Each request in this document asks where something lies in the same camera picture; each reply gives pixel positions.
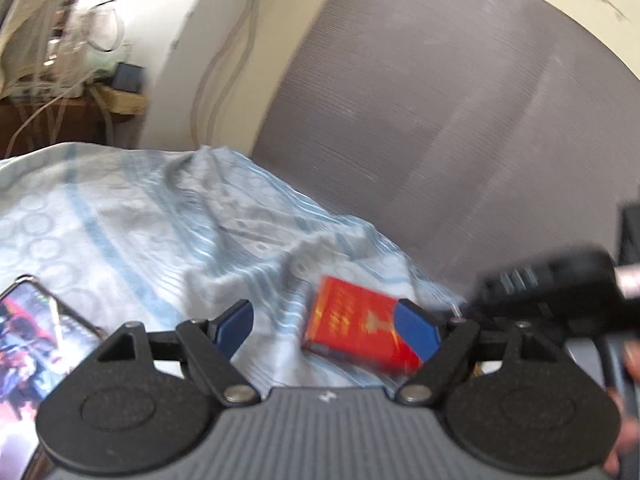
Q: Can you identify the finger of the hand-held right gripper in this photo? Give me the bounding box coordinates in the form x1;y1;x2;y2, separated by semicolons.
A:
472;250;618;323

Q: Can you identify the tangle of white cables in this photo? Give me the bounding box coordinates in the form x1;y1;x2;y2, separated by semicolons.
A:
0;0;128;156

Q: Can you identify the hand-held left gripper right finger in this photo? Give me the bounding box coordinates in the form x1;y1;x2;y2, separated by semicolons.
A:
392;299;566;406

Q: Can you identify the wooden desk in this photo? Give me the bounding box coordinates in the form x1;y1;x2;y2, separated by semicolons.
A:
0;82;151;161

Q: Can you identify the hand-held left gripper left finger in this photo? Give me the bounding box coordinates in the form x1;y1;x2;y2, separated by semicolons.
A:
95;299;262;407

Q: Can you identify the grey wall mat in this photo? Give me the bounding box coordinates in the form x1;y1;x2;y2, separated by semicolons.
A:
250;0;640;313

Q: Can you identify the smartphone with lit screen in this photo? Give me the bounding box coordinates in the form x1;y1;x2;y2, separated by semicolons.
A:
0;274;108;480

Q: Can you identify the person's right hand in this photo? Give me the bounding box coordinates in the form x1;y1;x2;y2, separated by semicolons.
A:
602;347;640;478

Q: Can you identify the wall cable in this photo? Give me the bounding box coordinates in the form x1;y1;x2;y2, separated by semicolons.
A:
189;0;266;147

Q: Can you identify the blue patterned bed sheet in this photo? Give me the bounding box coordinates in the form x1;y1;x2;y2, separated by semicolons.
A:
0;142;468;480

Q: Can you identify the red cigarette box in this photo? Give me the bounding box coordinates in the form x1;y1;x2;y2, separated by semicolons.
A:
301;275;423;377

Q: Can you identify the small dark blue box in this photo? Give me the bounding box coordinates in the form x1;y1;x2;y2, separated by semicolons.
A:
114;61;146;95

